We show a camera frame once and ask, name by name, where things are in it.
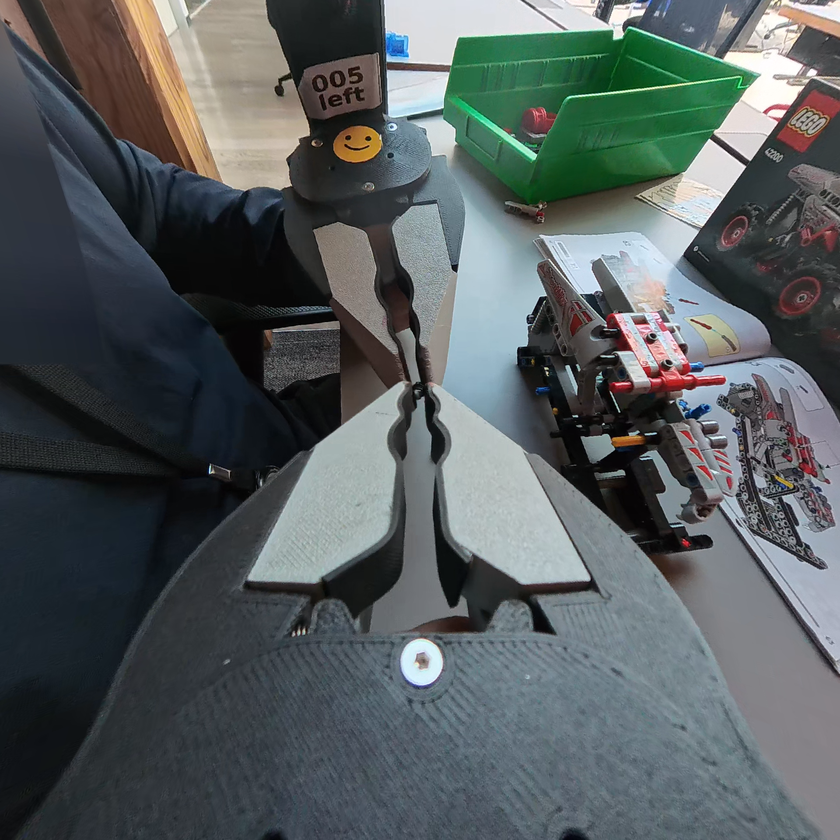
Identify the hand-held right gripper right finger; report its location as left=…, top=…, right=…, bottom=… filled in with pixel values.
left=425, top=384, right=593, bottom=632

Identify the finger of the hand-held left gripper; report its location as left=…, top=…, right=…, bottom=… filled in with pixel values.
left=314, top=220, right=421, bottom=388
left=390, top=197, right=457, bottom=388

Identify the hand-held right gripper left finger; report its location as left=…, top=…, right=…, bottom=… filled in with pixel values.
left=246, top=382, right=416, bottom=632

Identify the grey red lego truck model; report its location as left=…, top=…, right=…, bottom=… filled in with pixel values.
left=517, top=256, right=736, bottom=553

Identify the person's left forearm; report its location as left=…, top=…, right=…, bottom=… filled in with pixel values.
left=112, top=141, right=309, bottom=298

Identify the lego sticker sheet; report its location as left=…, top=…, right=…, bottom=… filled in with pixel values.
left=634, top=174, right=726, bottom=229

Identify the lego instruction booklet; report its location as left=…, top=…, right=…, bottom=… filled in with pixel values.
left=533, top=231, right=840, bottom=675

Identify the black lego set box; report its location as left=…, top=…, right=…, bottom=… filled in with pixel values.
left=684, top=77, right=840, bottom=363

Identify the black chair armrest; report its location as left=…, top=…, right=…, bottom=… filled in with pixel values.
left=184, top=292, right=339, bottom=389

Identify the green plastic bin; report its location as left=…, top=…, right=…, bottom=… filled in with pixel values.
left=443, top=26, right=761, bottom=204

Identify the person's dark blue jacket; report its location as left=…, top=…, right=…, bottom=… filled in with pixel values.
left=0, top=26, right=345, bottom=840

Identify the wooden wall panel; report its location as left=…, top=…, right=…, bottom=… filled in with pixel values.
left=0, top=0, right=221, bottom=182

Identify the black bag strap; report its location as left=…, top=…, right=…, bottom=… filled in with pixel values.
left=0, top=364, right=263, bottom=494

